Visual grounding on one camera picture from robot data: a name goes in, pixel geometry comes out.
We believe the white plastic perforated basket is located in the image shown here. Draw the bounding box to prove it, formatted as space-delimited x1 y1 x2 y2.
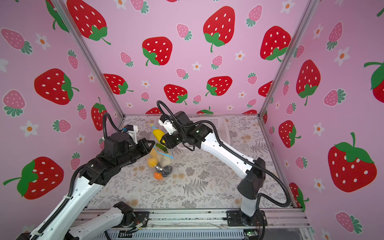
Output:
179 116 231 151

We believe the small yellow lemon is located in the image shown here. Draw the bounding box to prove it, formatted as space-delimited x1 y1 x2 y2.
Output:
150 149 157 158

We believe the yellow mango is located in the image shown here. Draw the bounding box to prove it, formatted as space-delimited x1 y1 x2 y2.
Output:
148 158 158 168

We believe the clear zip bag blue zipper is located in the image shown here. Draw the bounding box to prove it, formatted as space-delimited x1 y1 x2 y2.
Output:
149 125 174 181

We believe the dark purple eggplant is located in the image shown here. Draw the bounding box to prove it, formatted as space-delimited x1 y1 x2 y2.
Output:
161 165 173 178

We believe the orange mandarin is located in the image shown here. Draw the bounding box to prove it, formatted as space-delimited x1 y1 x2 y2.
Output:
154 172 164 180

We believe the yellow bell pepper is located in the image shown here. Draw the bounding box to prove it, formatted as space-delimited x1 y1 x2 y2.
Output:
153 129 165 144

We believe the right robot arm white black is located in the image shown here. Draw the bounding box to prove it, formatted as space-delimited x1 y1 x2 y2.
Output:
159 120 292 226

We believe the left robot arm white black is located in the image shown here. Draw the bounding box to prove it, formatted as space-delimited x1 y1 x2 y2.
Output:
18 132 156 240

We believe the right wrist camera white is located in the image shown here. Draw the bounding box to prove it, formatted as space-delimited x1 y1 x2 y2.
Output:
159 111 193 135

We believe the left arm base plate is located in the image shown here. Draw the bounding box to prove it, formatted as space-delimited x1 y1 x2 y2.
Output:
113 211 150 229

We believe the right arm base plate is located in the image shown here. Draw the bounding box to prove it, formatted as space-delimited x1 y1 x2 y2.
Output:
226 210 268 227

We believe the aluminium rail base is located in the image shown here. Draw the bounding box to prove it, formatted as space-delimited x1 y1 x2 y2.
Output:
95 208 316 240

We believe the left frame post aluminium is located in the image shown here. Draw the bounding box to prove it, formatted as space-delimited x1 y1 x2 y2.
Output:
53 0 125 120

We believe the frame post aluminium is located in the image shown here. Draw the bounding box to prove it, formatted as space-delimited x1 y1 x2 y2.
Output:
259 0 320 119
53 0 125 120

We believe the right frame post aluminium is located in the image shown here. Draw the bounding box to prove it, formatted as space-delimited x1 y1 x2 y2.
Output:
259 0 320 119

